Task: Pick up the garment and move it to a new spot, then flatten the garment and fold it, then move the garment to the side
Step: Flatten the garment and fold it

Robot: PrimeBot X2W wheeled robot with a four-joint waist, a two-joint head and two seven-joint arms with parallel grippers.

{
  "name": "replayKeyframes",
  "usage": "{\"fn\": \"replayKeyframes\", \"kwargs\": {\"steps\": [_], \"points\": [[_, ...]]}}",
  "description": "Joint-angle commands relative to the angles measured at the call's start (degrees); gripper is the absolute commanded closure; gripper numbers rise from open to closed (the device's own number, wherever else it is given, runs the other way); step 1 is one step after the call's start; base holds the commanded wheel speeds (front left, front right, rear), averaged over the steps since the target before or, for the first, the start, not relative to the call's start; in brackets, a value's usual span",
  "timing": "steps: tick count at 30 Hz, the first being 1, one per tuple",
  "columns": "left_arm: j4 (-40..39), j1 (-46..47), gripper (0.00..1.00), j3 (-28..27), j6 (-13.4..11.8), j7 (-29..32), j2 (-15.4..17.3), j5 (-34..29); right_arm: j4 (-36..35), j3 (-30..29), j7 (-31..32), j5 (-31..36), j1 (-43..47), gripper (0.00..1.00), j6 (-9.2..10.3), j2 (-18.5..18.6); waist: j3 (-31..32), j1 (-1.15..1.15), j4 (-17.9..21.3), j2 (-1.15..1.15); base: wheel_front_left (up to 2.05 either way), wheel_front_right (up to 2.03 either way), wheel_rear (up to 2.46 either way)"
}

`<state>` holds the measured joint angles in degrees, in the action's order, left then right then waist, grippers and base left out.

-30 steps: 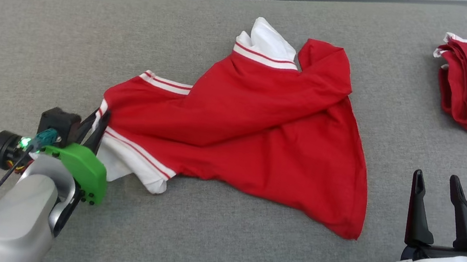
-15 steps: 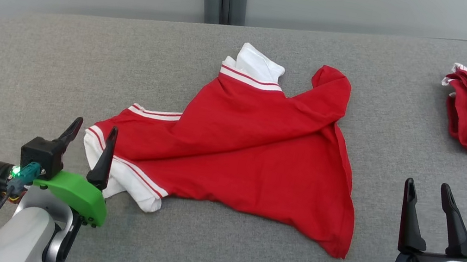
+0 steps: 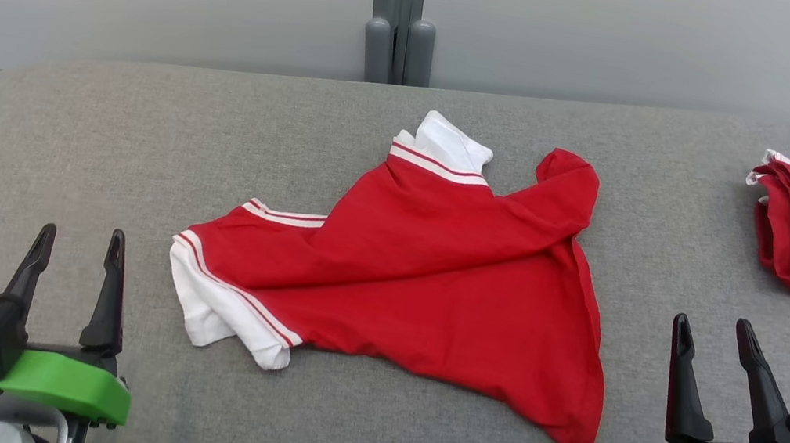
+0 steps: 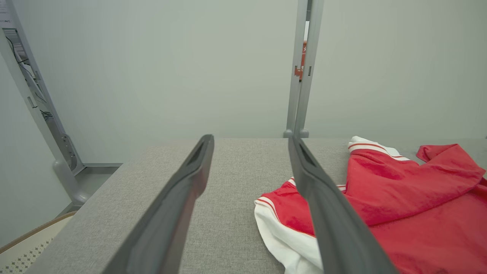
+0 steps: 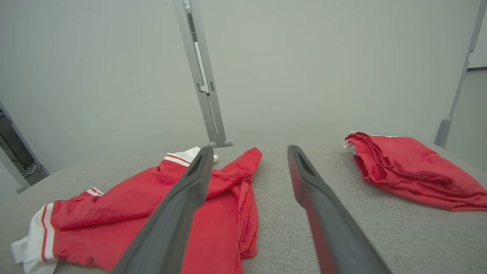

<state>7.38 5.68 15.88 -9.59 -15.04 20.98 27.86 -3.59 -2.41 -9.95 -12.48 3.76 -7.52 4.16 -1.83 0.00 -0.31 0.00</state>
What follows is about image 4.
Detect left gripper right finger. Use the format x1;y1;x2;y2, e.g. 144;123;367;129
288;135;398;274

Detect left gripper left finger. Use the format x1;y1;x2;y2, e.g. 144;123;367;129
103;134;215;274

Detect red basketball jersey number 23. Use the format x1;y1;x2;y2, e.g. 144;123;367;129
254;136;487;274

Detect cream perforated laundry basket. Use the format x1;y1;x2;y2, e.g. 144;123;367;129
0;211;76;274

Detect red sign behind partition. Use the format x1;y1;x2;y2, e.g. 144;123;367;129
295;41;307;81

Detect grey metal frame stand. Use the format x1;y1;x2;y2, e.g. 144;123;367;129
0;0;92;204

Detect black cables on frame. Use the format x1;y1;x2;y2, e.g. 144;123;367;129
6;36;54;120

